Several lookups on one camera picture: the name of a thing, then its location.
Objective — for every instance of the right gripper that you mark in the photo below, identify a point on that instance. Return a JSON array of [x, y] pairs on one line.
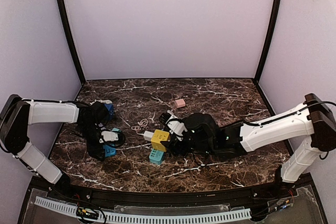
[[172, 142]]

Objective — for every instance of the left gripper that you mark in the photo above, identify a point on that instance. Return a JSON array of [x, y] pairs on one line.
[[97, 146]]

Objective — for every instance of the blue square socket adapter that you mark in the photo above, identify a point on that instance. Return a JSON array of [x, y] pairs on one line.
[[109, 151]]

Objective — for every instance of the yellow cube socket adapter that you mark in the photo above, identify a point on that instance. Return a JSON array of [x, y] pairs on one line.
[[158, 138]]

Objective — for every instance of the teal power strip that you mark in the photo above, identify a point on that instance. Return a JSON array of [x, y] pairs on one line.
[[156, 157]]

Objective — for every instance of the white usb charger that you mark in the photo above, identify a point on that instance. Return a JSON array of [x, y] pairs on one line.
[[148, 135]]

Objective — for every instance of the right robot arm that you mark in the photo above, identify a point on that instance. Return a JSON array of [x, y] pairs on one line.
[[200, 134]]

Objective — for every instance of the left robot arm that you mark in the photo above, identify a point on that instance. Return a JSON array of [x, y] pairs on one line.
[[22, 119]]

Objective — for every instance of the small teal plug adapter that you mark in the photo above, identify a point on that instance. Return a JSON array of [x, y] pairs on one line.
[[116, 130]]

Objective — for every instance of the dark blue cube adapter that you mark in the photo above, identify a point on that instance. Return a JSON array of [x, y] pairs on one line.
[[110, 109]]

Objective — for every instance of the pink charger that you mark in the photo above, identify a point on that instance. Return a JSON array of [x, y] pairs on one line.
[[179, 103]]

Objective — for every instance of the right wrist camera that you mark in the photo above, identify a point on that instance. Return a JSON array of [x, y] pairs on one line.
[[173, 124]]

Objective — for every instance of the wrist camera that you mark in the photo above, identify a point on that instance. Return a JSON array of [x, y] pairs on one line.
[[173, 124], [113, 138]]

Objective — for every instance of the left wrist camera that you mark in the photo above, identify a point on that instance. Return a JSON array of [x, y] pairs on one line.
[[113, 138]]

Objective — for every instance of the white slotted cable duct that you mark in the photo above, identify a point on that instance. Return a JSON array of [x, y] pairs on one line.
[[133, 214]]

